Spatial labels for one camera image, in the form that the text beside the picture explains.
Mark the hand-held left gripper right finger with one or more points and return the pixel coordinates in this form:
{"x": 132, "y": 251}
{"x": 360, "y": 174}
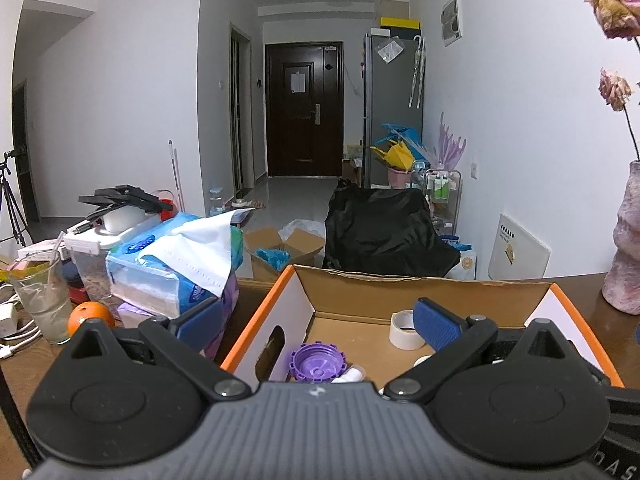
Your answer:
{"x": 439, "y": 325}

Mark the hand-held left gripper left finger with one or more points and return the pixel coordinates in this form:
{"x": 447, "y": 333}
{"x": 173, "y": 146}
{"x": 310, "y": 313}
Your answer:
{"x": 200, "y": 322}

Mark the orange cardboard box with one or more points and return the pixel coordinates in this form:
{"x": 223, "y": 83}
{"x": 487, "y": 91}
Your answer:
{"x": 425, "y": 290}

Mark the white tape roll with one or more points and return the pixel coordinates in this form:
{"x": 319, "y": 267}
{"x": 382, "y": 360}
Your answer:
{"x": 402, "y": 335}

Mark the small white round lid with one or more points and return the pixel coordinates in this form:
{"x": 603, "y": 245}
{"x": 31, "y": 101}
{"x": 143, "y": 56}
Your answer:
{"x": 422, "y": 360}

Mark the purple ridged bottle cap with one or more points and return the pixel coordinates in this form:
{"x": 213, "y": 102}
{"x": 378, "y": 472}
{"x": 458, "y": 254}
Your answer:
{"x": 316, "y": 360}

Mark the lavender tissue pack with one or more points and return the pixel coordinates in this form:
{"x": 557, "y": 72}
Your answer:
{"x": 227, "y": 305}

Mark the blue soft tissue pack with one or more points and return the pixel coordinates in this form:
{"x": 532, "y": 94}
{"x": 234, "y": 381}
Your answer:
{"x": 150, "y": 280}

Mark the white shopping bag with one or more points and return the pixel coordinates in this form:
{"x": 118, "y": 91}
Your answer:
{"x": 465, "y": 262}

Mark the open floor cardboard box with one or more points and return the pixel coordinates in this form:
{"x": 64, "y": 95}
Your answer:
{"x": 270, "y": 247}

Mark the black bag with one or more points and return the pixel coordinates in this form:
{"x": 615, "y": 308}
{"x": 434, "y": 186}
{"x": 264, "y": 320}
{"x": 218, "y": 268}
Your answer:
{"x": 385, "y": 235}

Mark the white board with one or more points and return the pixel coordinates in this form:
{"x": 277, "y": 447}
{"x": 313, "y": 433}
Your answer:
{"x": 517, "y": 250}

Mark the orange fruit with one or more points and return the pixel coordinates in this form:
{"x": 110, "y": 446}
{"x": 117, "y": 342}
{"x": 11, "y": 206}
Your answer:
{"x": 90, "y": 317}

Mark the red bucket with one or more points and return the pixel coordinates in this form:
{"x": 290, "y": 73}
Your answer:
{"x": 167, "y": 204}

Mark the clear plastic storage container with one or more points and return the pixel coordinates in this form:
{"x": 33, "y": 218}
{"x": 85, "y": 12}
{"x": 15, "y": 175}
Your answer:
{"x": 90, "y": 265}

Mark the white bowl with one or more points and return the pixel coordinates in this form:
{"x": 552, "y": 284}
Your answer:
{"x": 122, "y": 220}

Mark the metal trolley with bottles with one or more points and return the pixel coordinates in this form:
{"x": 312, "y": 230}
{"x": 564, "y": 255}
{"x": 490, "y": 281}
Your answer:
{"x": 442, "y": 192}

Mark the white plastic bag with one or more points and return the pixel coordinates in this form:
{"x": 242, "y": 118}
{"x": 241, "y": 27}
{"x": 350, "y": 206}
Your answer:
{"x": 302, "y": 227}

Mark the black folding stand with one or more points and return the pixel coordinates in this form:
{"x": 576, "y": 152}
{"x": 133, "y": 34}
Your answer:
{"x": 125, "y": 197}

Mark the mop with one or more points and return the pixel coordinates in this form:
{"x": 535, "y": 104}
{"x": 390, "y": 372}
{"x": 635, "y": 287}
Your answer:
{"x": 175, "y": 175}

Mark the pink bin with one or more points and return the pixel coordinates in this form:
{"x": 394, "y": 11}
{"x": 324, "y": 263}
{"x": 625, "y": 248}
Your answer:
{"x": 399, "y": 178}

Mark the clear glass cup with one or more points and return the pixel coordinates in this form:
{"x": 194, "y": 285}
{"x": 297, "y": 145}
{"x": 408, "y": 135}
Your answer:
{"x": 42, "y": 300}

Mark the yellow bag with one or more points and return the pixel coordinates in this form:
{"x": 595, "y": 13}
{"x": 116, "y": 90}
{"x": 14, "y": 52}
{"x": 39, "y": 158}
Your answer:
{"x": 397, "y": 157}

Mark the white flat box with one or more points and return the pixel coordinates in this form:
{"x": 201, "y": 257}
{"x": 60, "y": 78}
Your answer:
{"x": 42, "y": 249}

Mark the pink textured vase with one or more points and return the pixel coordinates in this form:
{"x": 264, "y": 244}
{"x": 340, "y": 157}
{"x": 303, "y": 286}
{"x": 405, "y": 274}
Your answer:
{"x": 625, "y": 260}

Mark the small brown carton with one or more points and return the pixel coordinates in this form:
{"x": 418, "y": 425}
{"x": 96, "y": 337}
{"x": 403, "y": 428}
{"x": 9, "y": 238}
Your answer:
{"x": 352, "y": 162}

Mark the yellow packet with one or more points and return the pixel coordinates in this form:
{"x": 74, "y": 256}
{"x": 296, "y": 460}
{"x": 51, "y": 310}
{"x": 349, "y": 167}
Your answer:
{"x": 10, "y": 275}

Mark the blue folded item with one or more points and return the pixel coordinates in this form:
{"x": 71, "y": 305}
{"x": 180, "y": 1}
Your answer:
{"x": 400, "y": 132}

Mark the dark brown entrance door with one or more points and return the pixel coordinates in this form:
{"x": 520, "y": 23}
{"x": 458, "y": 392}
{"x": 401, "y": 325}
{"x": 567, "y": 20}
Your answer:
{"x": 305, "y": 125}

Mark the black tripod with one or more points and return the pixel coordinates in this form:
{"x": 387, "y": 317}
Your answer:
{"x": 12, "y": 200}

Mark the grey refrigerator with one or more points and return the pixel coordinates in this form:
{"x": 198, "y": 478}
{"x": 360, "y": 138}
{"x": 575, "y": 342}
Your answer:
{"x": 390, "y": 105}

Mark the folded white umbrella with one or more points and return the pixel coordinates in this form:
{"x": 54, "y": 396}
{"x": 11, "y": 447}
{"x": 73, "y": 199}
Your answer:
{"x": 417, "y": 70}

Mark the yellow box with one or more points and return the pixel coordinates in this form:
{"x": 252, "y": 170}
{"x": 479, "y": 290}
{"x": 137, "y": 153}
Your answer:
{"x": 400, "y": 23}

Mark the white electrical panel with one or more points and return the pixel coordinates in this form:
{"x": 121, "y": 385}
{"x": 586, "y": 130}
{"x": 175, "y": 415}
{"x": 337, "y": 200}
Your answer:
{"x": 451, "y": 20}

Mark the bunch of dried pink roses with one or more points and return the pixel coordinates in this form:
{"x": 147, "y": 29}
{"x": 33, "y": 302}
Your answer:
{"x": 616, "y": 10}

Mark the white wall socket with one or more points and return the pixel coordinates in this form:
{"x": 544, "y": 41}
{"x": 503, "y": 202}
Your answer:
{"x": 475, "y": 169}

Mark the purple wall decal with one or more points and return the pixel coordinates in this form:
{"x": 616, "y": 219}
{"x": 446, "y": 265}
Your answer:
{"x": 447, "y": 145}

